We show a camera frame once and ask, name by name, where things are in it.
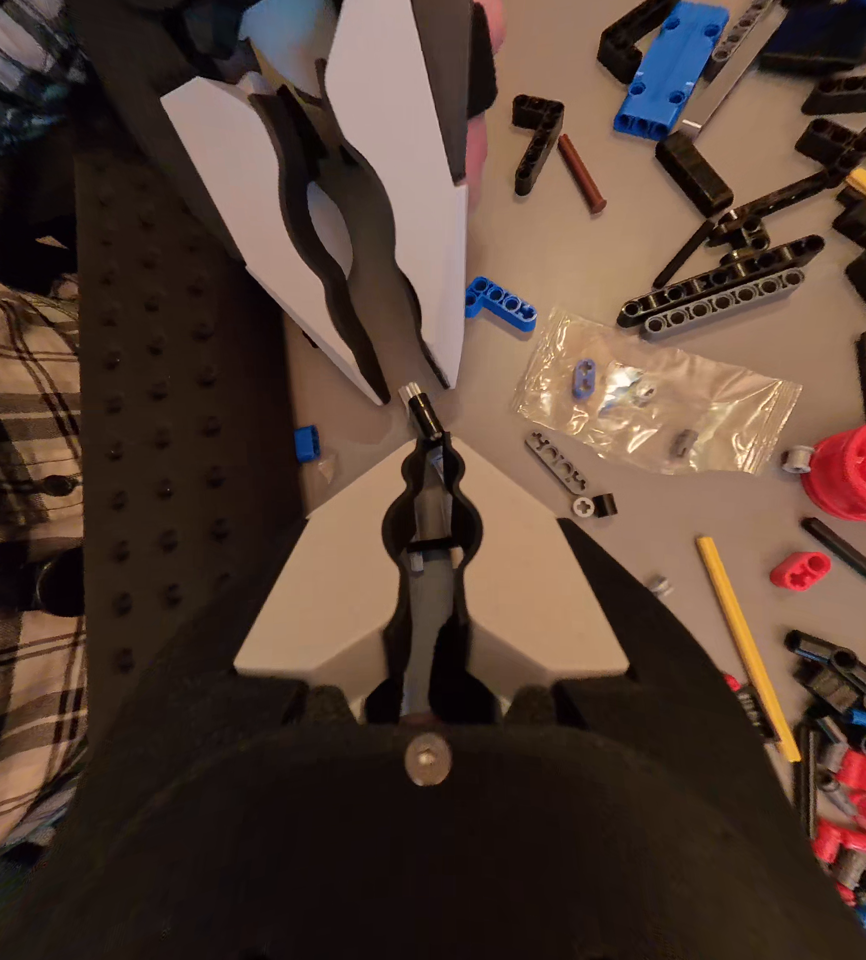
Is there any brown axle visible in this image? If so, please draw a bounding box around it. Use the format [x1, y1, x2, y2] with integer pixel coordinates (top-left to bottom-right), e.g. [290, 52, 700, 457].
[556, 134, 608, 216]

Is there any black studded panel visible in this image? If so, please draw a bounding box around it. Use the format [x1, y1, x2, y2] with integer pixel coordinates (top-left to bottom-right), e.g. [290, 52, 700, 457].
[65, 0, 310, 751]

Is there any grey desk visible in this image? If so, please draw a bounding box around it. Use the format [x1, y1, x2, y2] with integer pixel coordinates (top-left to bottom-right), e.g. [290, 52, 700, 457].
[283, 0, 866, 960]

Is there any black block with grey pins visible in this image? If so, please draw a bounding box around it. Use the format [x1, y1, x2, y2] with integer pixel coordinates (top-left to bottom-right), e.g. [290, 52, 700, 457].
[397, 382, 450, 453]

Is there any blue angled beam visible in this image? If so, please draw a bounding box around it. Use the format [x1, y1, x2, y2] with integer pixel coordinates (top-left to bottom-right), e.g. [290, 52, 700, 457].
[465, 276, 539, 333]

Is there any long grey flat beam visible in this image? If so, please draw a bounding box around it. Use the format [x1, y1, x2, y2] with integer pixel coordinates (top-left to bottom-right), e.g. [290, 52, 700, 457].
[684, 0, 779, 137]

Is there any plaid shirt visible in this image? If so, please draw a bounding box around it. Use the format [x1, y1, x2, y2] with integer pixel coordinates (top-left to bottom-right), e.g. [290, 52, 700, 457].
[0, 0, 92, 864]

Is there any blue panel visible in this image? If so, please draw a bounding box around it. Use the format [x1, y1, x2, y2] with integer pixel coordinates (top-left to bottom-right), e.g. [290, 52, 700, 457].
[612, 0, 731, 142]

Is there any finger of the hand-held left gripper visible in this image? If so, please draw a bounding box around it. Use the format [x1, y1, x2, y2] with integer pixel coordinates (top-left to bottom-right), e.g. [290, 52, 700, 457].
[161, 77, 391, 406]
[316, 0, 468, 390]

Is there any long black axle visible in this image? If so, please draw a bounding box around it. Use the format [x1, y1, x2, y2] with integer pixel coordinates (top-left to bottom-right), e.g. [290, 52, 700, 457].
[801, 516, 866, 617]

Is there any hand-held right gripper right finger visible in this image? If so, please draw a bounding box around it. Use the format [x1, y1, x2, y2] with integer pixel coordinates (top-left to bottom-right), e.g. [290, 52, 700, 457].
[440, 438, 631, 723]

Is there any black angled beam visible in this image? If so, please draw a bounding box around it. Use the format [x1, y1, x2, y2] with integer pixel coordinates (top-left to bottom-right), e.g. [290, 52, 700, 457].
[511, 94, 566, 198]

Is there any short black beam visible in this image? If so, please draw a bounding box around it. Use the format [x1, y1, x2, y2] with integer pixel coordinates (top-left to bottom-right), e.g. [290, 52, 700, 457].
[655, 130, 735, 219]

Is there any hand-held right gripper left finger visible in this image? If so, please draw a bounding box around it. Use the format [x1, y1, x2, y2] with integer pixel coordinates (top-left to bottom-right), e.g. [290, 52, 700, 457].
[234, 441, 422, 723]

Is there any clear zip bag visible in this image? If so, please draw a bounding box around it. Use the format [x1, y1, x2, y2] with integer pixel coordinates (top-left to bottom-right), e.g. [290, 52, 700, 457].
[511, 306, 803, 477]

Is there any person's left hand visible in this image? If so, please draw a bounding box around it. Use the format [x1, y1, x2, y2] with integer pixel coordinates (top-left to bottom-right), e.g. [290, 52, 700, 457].
[467, 0, 507, 215]

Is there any red wheel hub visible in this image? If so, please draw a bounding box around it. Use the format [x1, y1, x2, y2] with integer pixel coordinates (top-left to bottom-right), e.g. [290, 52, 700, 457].
[799, 417, 866, 523]

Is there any black bent beam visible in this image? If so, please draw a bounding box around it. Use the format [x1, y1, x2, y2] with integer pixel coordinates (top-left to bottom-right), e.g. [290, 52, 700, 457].
[595, 0, 678, 86]

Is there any red oval connector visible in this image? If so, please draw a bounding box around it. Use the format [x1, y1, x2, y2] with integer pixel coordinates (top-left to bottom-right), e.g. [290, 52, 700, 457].
[769, 551, 833, 591]

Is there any dark grey thin beam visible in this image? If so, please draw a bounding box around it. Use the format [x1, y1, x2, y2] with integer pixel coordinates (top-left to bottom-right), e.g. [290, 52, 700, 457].
[526, 432, 588, 495]

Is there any thin black beam with grey pins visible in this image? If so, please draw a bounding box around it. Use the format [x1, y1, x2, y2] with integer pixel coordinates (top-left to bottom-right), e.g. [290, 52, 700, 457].
[405, 535, 466, 577]

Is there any grey holed beam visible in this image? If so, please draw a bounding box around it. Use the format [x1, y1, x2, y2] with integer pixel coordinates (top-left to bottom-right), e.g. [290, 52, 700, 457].
[640, 269, 808, 343]

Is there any pile of small mixed pins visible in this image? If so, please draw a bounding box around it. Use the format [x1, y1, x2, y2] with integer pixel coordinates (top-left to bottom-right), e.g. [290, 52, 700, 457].
[725, 630, 866, 960]

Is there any black link rod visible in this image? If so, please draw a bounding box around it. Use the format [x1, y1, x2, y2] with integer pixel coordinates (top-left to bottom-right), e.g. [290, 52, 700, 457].
[653, 168, 854, 291]

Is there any long yellow axle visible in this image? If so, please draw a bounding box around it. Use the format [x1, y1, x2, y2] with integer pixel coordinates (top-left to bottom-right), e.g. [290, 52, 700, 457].
[694, 534, 803, 765]

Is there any long black beam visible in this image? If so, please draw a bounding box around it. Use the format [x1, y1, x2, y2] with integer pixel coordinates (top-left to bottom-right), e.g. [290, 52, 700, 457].
[616, 234, 827, 330]

